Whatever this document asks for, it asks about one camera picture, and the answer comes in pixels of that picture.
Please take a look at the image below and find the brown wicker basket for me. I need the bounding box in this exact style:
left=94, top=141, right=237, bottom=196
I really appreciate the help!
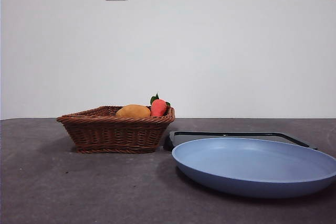
left=56, top=105, right=176, bottom=154

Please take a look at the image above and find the orange carrot with green leaves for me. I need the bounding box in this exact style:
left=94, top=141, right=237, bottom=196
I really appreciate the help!
left=150, top=92, right=172, bottom=118

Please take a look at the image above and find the black rectangular tray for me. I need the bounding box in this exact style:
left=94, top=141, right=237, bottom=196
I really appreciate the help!
left=164, top=131, right=319, bottom=152

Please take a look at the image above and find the blue round plate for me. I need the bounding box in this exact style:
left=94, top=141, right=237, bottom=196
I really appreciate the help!
left=171, top=137, right=336, bottom=199

